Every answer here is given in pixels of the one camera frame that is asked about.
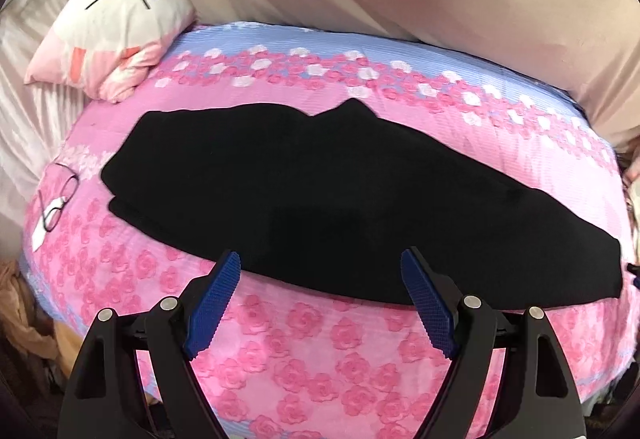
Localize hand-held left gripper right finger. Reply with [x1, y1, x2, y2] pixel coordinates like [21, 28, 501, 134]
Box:
[400, 246, 587, 439]

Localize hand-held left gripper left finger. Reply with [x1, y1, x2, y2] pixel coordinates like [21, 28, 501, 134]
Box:
[56, 249, 243, 439]

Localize black pants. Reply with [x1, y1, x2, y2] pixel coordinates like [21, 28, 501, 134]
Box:
[100, 98, 625, 309]

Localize pink floral blanket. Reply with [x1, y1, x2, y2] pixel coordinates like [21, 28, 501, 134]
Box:
[20, 21, 632, 439]

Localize white paper card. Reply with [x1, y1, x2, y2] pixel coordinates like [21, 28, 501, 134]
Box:
[31, 196, 69, 253]

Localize tan crumpled cloth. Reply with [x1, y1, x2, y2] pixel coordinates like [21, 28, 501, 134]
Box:
[0, 263, 68, 372]

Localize white satin cloth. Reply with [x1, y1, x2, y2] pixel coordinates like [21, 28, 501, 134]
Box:
[0, 0, 118, 232]

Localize cartoon cat pillow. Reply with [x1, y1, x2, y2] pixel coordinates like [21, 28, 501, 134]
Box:
[24, 0, 197, 104]

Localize black wire-rim eyeglasses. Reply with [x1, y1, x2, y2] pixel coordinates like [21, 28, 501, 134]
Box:
[42, 162, 81, 233]

